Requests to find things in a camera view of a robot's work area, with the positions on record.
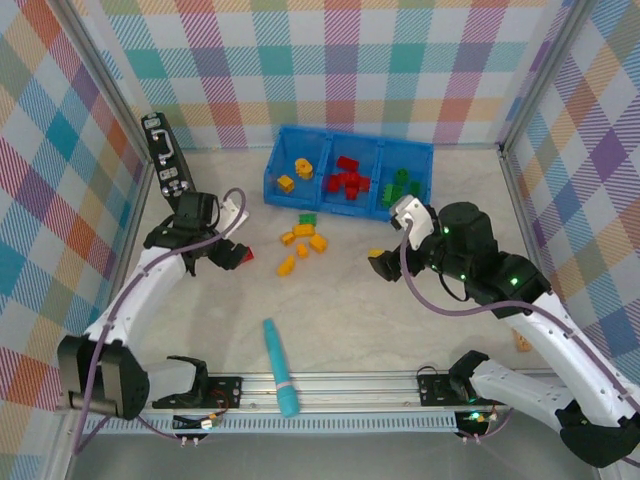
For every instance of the aluminium frame post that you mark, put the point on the aluminium frame post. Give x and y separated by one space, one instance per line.
103 65
546 65

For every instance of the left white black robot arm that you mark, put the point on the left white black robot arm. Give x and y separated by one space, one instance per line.
141 300

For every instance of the red lego brick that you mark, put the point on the red lego brick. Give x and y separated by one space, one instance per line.
247 255
334 182
352 179
348 164
365 184

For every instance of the yellow curved lego brick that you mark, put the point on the yellow curved lego brick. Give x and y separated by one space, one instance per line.
303 230
303 168

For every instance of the teal marker pen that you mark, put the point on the teal marker pen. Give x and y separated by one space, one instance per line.
280 370

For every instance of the blue three-compartment bin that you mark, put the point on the blue three-compartment bin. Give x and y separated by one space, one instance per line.
300 145

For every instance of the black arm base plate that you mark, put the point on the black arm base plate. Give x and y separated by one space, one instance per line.
227 392
432 392

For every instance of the aluminium side rail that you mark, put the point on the aluminium side rail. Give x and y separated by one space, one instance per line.
125 227
524 215

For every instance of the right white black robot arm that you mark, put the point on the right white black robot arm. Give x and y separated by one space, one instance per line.
560 365

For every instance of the small yellow lego brick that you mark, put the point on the small yellow lego brick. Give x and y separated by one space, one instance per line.
302 251

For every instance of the green lego wedge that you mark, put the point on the green lego wedge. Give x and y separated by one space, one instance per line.
415 188

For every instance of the long green lego brick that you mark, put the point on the long green lego brick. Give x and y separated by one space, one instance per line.
397 191

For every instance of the yellow lego wedge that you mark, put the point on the yellow lego wedge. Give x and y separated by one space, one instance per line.
286 266

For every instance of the long aluminium mounting rail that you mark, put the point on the long aluminium mounting rail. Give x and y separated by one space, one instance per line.
350 392

